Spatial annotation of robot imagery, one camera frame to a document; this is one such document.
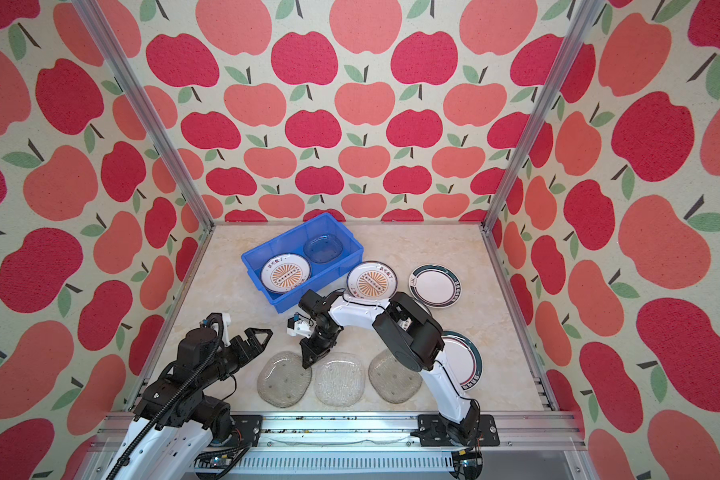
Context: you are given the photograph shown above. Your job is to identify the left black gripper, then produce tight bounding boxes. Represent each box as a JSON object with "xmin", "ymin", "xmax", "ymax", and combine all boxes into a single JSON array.
[{"xmin": 198, "ymin": 327, "xmax": 273, "ymax": 389}]

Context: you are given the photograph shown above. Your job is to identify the sunburst plate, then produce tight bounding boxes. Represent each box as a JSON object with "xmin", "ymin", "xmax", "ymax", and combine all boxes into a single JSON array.
[
  {"xmin": 346, "ymin": 261, "xmax": 398, "ymax": 300},
  {"xmin": 260, "ymin": 253, "xmax": 311, "ymax": 294}
]

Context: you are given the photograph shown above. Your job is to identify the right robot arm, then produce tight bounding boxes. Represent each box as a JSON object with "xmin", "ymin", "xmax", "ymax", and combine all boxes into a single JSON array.
[{"xmin": 287, "ymin": 290, "xmax": 481, "ymax": 446}]

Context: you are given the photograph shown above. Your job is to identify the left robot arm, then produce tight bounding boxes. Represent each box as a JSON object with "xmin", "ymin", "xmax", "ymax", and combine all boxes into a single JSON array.
[{"xmin": 103, "ymin": 319, "xmax": 273, "ymax": 479}]

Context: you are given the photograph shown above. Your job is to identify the blue plastic bin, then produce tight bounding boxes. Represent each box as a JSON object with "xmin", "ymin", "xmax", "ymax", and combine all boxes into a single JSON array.
[{"xmin": 241, "ymin": 213, "xmax": 364, "ymax": 313}]

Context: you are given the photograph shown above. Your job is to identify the green striped plate far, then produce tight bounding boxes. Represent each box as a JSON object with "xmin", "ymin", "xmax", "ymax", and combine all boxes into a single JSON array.
[{"xmin": 408, "ymin": 264, "xmax": 462, "ymax": 308}]

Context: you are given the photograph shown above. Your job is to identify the green striped plate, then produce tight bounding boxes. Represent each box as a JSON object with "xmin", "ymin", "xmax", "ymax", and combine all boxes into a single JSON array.
[
  {"xmin": 443, "ymin": 331, "xmax": 483, "ymax": 391},
  {"xmin": 408, "ymin": 264, "xmax": 462, "ymax": 308}
]

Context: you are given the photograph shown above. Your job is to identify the green striped plate near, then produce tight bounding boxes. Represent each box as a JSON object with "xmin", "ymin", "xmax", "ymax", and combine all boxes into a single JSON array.
[{"xmin": 443, "ymin": 331, "xmax": 483, "ymax": 391}]

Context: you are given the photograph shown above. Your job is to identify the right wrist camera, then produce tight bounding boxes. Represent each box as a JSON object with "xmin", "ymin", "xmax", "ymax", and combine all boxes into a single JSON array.
[{"xmin": 286, "ymin": 313, "xmax": 315, "ymax": 338}]

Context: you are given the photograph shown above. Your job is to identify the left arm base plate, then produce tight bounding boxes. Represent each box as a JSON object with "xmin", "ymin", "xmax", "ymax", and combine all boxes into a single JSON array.
[{"xmin": 224, "ymin": 414, "xmax": 263, "ymax": 447}]

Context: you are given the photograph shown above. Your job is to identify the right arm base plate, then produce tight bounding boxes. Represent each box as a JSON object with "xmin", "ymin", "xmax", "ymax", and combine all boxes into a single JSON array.
[{"xmin": 411, "ymin": 414, "xmax": 500, "ymax": 448}]

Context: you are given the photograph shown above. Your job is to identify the front aluminium rail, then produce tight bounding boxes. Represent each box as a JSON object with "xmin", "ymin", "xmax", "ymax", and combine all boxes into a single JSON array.
[{"xmin": 74, "ymin": 410, "xmax": 598, "ymax": 480}]

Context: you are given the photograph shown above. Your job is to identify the left aluminium frame post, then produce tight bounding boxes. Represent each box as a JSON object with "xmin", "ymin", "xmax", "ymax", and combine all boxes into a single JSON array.
[{"xmin": 72, "ymin": 0, "xmax": 215, "ymax": 233}]

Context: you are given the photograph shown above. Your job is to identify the aluminium frame post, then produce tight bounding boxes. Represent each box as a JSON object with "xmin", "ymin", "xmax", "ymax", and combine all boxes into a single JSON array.
[
  {"xmin": 480, "ymin": 0, "xmax": 605, "ymax": 237},
  {"xmin": 72, "ymin": 0, "xmax": 215, "ymax": 233}
]

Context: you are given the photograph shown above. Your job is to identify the right aluminium frame post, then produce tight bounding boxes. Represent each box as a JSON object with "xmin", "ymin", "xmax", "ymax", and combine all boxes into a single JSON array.
[{"xmin": 480, "ymin": 0, "xmax": 605, "ymax": 237}]

